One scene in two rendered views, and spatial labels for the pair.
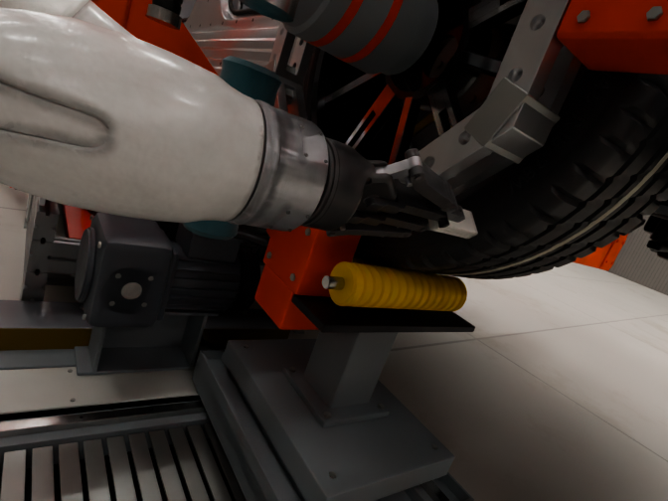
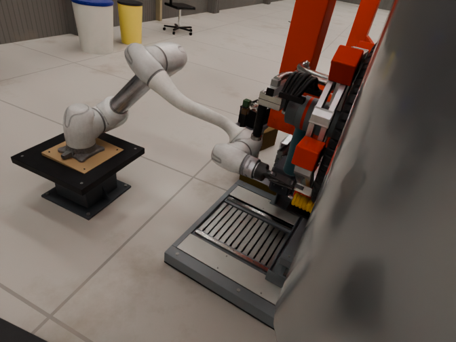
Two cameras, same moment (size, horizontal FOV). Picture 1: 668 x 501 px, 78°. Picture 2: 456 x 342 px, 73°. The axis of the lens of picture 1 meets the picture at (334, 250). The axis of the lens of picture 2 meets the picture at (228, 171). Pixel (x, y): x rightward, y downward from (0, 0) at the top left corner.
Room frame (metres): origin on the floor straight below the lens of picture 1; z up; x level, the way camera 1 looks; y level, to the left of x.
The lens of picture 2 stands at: (-0.23, -0.85, 1.34)
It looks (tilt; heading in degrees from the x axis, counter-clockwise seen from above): 35 degrees down; 64
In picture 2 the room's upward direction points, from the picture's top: 9 degrees clockwise
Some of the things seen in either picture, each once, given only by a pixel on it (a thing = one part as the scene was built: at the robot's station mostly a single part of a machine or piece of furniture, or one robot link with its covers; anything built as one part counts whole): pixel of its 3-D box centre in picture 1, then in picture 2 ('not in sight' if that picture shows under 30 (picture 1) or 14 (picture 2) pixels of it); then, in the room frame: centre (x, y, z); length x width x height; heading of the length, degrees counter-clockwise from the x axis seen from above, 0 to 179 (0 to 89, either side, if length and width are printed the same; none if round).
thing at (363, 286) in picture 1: (404, 289); (320, 210); (0.59, -0.12, 0.51); 0.29 x 0.06 x 0.06; 129
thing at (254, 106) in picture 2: not in sight; (256, 112); (0.71, 0.81, 0.51); 0.20 x 0.14 x 0.13; 31
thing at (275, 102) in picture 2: not in sight; (271, 99); (0.35, 0.09, 0.93); 0.09 x 0.05 x 0.05; 129
